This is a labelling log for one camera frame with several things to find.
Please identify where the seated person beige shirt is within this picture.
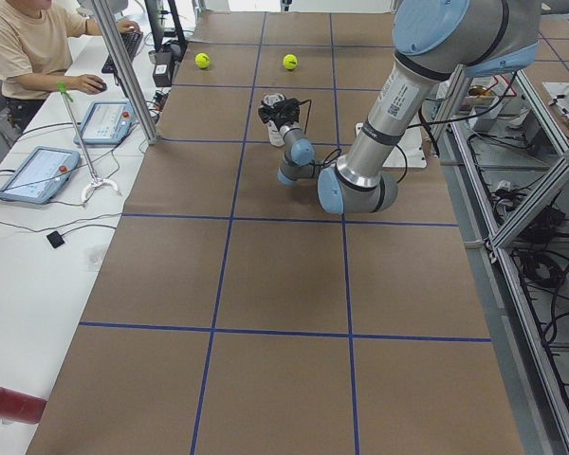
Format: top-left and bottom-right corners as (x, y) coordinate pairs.
(0, 0), (141, 134)

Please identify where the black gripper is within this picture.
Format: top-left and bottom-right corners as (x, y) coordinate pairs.
(258, 99), (298, 129)

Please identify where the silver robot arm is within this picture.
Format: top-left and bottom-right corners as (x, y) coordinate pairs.
(258, 0), (541, 214)

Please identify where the yellow tennis ball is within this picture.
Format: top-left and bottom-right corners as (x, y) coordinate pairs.
(283, 54), (298, 71)
(194, 52), (211, 69)

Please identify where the aluminium frame post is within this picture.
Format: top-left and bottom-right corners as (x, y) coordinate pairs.
(91, 0), (158, 145)

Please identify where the red cylinder tube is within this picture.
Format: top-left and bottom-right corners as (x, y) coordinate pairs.
(0, 387), (46, 425)

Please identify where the black power adapter box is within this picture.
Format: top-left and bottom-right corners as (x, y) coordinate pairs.
(153, 51), (174, 88)

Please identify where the blue teach pendant far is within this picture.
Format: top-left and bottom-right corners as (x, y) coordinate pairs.
(79, 100), (137, 147)

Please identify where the small black square device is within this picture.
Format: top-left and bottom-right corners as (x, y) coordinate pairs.
(46, 230), (64, 248)

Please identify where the blue teach pendant near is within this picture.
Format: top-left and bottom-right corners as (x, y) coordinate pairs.
(0, 146), (81, 205)

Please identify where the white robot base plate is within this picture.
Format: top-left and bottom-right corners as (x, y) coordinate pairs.
(383, 129), (427, 169)

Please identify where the blue teach pendant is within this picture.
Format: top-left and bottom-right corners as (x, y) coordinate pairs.
(79, 100), (137, 147)
(0, 146), (81, 205)

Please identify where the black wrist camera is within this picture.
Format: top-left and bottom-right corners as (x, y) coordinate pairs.
(281, 98), (301, 123)

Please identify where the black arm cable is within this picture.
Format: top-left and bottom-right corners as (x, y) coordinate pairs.
(295, 98), (409, 183)

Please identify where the black monitor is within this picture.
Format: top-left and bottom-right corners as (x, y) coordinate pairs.
(144, 0), (187, 52)

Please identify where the black keyboard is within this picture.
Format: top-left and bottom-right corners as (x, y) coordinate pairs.
(101, 29), (144, 74)

